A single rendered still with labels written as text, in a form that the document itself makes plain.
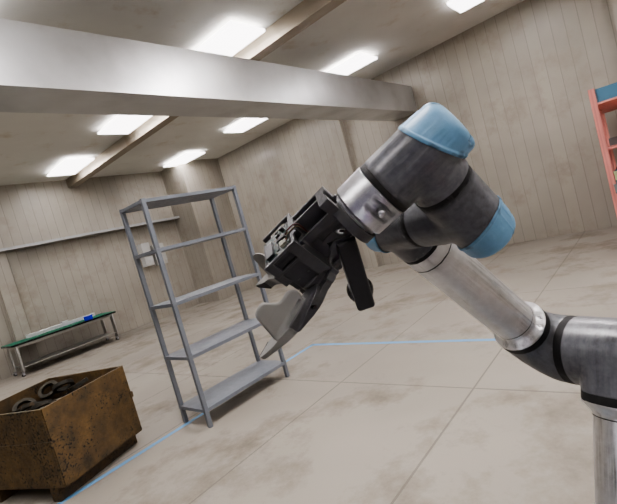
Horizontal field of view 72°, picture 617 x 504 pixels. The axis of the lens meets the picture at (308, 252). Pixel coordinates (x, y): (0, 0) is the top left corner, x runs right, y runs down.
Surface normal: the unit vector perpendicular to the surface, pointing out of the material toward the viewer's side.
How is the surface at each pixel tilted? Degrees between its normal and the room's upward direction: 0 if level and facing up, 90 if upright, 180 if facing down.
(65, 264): 90
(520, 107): 90
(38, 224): 90
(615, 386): 70
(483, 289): 103
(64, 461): 90
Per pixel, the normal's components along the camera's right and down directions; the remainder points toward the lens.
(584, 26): -0.62, 0.22
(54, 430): 0.90, -0.22
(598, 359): -0.88, -0.09
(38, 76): 0.74, -0.16
